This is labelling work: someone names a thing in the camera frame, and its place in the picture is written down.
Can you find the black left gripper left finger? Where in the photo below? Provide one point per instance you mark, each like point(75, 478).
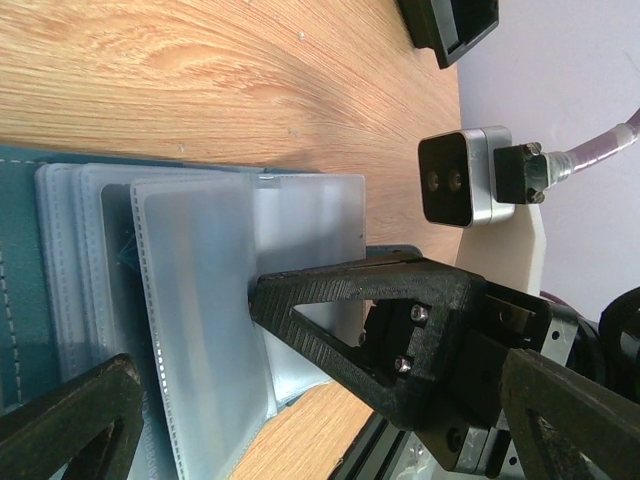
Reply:
point(87, 428)

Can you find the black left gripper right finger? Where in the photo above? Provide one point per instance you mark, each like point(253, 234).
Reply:
point(563, 425)

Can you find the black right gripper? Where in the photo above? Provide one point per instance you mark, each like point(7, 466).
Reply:
point(435, 342)

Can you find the teal leather card holder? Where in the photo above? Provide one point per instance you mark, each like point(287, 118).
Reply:
point(104, 255)

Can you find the black bin right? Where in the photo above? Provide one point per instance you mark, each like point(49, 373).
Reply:
point(450, 28)

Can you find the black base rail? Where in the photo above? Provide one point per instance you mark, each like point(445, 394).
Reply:
point(375, 452)

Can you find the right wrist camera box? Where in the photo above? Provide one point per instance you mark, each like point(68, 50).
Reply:
point(504, 243)

